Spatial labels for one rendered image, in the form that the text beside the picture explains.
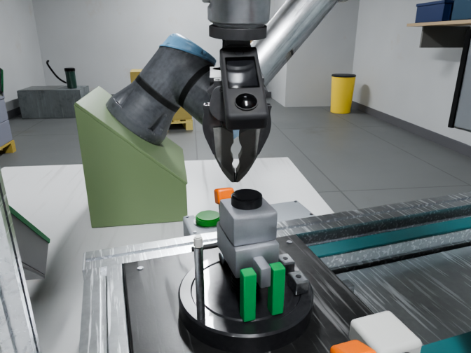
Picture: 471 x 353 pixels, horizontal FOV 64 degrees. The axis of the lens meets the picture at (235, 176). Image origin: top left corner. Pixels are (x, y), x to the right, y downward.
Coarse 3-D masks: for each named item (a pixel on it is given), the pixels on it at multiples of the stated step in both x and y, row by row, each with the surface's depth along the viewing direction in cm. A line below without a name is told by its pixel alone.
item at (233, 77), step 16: (224, 48) 46; (240, 48) 46; (256, 48) 46; (224, 64) 44; (240, 64) 45; (256, 64) 45; (224, 80) 43; (240, 80) 43; (256, 80) 43; (224, 96) 42; (240, 96) 41; (256, 96) 42; (224, 112) 43; (240, 112) 40; (256, 112) 41; (240, 128) 42; (256, 128) 42
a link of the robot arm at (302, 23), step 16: (288, 0) 79; (304, 0) 77; (320, 0) 77; (336, 0) 79; (288, 16) 78; (304, 16) 78; (320, 16) 79; (272, 32) 78; (288, 32) 78; (304, 32) 79; (272, 48) 78; (288, 48) 79; (272, 64) 79; (208, 80) 79; (192, 96) 80; (208, 96) 79; (192, 112) 82
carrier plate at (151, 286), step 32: (192, 256) 49; (128, 288) 43; (160, 288) 43; (320, 288) 43; (128, 320) 38; (160, 320) 38; (320, 320) 38; (160, 352) 34; (192, 352) 34; (224, 352) 34; (288, 352) 34; (320, 352) 34
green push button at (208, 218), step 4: (200, 212) 61; (204, 212) 61; (208, 212) 61; (212, 212) 61; (216, 212) 61; (196, 216) 60; (200, 216) 59; (204, 216) 59; (208, 216) 59; (212, 216) 59; (216, 216) 59; (196, 220) 59; (200, 220) 59; (204, 220) 58; (208, 220) 58; (212, 220) 58; (216, 220) 59; (200, 224) 59; (204, 224) 58; (208, 224) 58; (212, 224) 58; (216, 224) 59
